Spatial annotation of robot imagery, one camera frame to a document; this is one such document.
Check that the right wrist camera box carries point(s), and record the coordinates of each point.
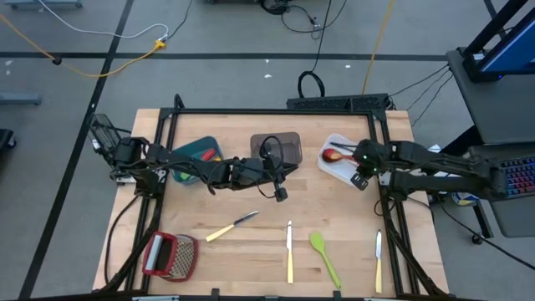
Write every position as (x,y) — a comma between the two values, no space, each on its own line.
(359,181)

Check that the black aluminium table frame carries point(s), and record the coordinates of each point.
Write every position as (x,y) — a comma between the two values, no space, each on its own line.
(271,112)

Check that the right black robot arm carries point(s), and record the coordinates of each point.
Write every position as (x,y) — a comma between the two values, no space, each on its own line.
(439,175)

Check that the white canister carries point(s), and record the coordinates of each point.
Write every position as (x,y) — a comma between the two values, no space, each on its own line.
(466,200)

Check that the monitor with blue screen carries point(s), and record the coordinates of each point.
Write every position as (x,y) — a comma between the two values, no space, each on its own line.
(510,50)

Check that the green silicone spoon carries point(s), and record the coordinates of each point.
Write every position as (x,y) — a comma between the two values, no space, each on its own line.
(317,241)

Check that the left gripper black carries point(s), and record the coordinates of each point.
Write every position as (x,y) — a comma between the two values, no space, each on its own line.
(255,173)

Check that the red steel box grater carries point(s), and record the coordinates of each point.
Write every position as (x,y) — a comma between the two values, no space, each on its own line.
(177,259)

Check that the dark grey keyboard desk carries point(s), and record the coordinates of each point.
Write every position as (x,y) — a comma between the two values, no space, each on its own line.
(518,217)

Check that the white paper sheet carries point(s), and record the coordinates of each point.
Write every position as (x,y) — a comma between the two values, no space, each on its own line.
(434,148)

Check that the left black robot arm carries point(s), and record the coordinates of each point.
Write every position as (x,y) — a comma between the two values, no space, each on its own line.
(179,161)

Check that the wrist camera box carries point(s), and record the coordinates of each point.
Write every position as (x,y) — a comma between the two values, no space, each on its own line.
(359,181)
(281,195)

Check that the teal plastic bin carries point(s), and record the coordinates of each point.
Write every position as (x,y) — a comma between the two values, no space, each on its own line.
(194,148)

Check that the red silicone spoon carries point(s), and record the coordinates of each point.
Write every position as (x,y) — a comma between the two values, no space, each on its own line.
(332,155)

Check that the black caster base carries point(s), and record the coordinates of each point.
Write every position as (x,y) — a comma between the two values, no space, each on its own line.
(6,138)

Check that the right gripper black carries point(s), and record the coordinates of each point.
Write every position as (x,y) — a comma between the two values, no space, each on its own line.
(370,159)

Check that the white plastic bin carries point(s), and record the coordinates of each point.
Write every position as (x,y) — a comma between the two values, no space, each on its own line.
(338,171)

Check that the black perforated equipment box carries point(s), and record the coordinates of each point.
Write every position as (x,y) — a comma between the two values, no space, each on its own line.
(334,102)

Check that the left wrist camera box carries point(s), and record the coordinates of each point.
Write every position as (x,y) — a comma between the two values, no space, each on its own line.
(281,195)

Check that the grey table foot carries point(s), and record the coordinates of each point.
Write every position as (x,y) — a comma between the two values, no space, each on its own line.
(42,4)
(21,98)

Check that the grey cart top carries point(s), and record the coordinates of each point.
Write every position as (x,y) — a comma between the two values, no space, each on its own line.
(493,108)

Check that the rainbow backlit keyboard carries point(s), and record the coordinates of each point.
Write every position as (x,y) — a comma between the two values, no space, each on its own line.
(522,175)

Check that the grey translucent plastic bin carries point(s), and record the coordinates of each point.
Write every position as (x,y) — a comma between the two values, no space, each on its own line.
(288,146)

